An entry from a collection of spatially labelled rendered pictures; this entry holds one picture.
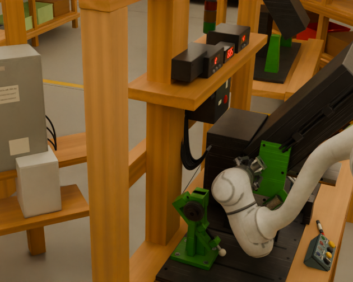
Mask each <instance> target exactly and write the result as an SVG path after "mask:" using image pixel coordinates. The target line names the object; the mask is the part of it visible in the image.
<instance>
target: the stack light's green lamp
mask: <svg viewBox="0 0 353 282"><path fill-rule="evenodd" d="M213 30H216V22H215V23H206V22H203V33H204V34H208V31H213Z"/></svg>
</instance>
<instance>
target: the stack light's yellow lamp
mask: <svg viewBox="0 0 353 282"><path fill-rule="evenodd" d="M216 15H217V11H215V12H208V11H205V10H204V19H203V20H204V22H206V23H215V22H216Z"/></svg>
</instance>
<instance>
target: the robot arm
mask: <svg viewBox="0 0 353 282"><path fill-rule="evenodd" d="M348 159H349V160H350V170H351V173H352V176H353V125H352V126H351V127H349V128H347V129H346V130H344V131H342V132H340V133H339V134H337V135H335V136H333V137H331V138H329V139H328V140H326V141H325V142H323V143H322V144H321V145H319V146H318V147H317V148H316V149H315V150H314V151H313V152H312V153H311V154H310V156H309V157H308V159H307V160H306V161H305V163H304V165H303V167H302V169H301V171H300V173H299V174H298V176H297V178H296V180H295V182H294V184H293V186H292V188H291V190H290V192H289V194H288V196H287V198H286V200H285V202H284V203H283V205H282V206H281V207H280V208H279V209H277V210H270V209H269V208H267V207H265V206H263V207H261V206H258V205H257V203H256V201H255V199H254V196H253V193H252V188H253V190H254V191H255V190H256V189H258V188H260V183H261V182H262V180H263V177H262V176H260V174H262V172H261V170H262V168H260V169H258V170H256V171H255V172H253V170H252V169H251V167H250V166H251V165H252V164H254V163H255V162H256V161H257V160H256V159H255V160H254V159H249V157H248V156H245V157H239V156H238V157H237V158H236V159H234V160H233V161H234V162H235V163H236V164H237V166H236V167H233V168H228V169H226V170H224V171H222V172H221V173H219V174H218V175H217V176H216V178H215V179H214V181H213V183H212V186H211V192H212V196H213V197H214V199H215V200H216V201H217V202H218V203H220V204H221V206H222V207H223V208H224V210H225V212H226V214H227V217H228V220H229V224H230V226H231V229H232V231H233V234H234V236H235V238H236V240H237V241H238V243H239V244H240V246H241V248H242V249H243V250H244V252H245V253H246V254H248V255H249V256H252V257H255V258H260V257H264V256H266V255H268V254H269V253H270V252H271V251H272V248H273V238H274V237H275V236H276V233H277V231H278V230H280V229H282V228H283V227H285V226H287V225H289V224H290V223H291V222H292V221H293V220H294V219H295V218H296V217H297V216H298V214H299V213H300V212H301V210H302V208H303V206H304V205H305V203H306V202H307V200H308V199H309V197H310V195H311V194H312V192H313V190H314V189H315V187H316V185H317V184H318V182H319V180H320V179H321V177H322V176H323V174H324V173H325V172H326V170H327V169H328V168H329V167H330V166H332V165H333V164H334V163H336V162H339V161H344V160H348ZM242 162H246V163H245V164H242ZM255 178H257V179H256V180H255V181H254V179H255ZM251 186H252V188H251Z"/></svg>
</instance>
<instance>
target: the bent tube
mask: <svg viewBox="0 0 353 282"><path fill-rule="evenodd" d="M256 160H257V161H256V162H255V163H254V164H252V165H251V166H250V167H251V169H252V170H253V172H255V171H256V170H258V169H260V168H262V169H263V170H265V169H266V168H267V166H266V164H265V163H264V161H263V160H262V158H261V157H260V156H258V157H256Z"/></svg>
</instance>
